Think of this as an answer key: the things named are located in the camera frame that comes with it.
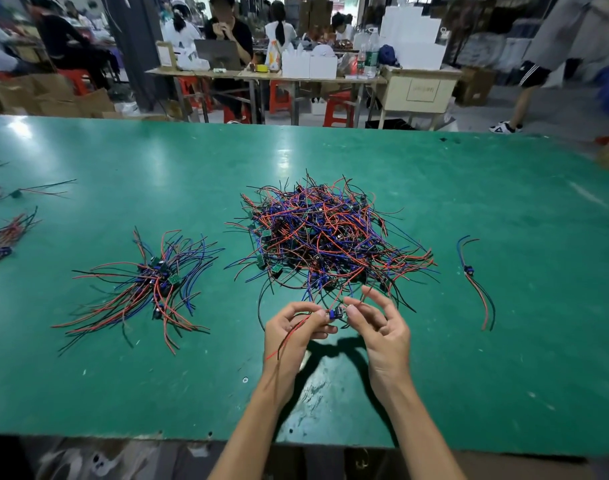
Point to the person's right hand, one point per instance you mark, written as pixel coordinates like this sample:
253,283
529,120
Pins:
387,340

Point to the person's left hand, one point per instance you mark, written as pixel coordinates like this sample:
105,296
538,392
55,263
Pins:
292,345

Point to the person's left forearm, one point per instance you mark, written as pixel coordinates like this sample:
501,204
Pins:
252,440

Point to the person's right forearm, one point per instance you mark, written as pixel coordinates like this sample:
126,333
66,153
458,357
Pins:
420,435

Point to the red plastic stool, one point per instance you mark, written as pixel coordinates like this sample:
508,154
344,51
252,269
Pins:
338,110
190,87
280,98
74,80

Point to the cream cabinet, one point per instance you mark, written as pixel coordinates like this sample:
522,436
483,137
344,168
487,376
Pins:
418,93

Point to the brown cardboard box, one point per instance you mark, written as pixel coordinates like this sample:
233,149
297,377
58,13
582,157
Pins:
475,87

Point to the long wooden work table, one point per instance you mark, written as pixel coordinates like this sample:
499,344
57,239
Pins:
254,73

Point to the row of white containers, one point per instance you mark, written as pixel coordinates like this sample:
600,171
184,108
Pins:
310,65

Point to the dark blue bag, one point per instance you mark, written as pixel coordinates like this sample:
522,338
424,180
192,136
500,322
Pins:
389,55

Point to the grey laptop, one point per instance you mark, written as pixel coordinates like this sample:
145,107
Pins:
216,53

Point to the stack of white boxes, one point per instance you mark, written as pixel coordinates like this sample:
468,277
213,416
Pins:
415,37

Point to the dark pillar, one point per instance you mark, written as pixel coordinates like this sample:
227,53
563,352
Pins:
134,45

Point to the row of cardboard boxes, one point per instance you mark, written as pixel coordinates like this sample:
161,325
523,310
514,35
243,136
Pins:
49,95

